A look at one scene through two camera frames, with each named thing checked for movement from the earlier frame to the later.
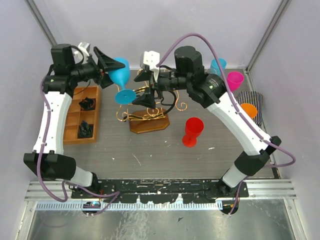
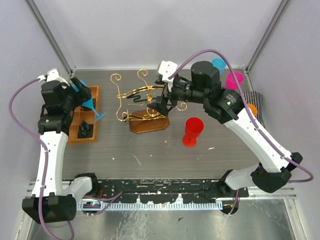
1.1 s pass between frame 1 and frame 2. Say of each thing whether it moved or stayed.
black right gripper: moved
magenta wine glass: stayed
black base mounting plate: stayed
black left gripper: moved
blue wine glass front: moved
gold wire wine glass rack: stayed
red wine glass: stayed
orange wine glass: stayed
